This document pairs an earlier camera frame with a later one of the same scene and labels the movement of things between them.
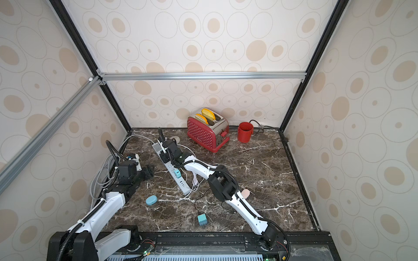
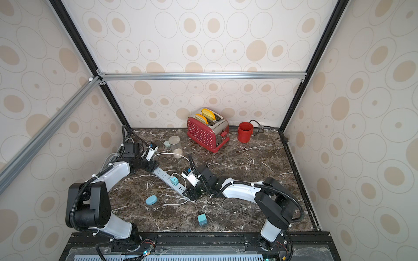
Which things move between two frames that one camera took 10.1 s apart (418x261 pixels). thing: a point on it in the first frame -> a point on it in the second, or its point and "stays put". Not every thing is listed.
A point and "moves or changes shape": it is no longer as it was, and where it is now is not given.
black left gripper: [147, 172] -> [151, 165]
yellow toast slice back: [208, 114] stays put
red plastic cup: [245, 131] stays put
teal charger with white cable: [177, 173] moves or changes shape
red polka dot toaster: [209, 136] stays put
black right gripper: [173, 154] -> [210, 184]
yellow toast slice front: [201, 118] stays put
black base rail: [234, 246] stays put
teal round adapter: [151, 200] stays put
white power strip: [171, 168] -> [166, 178]
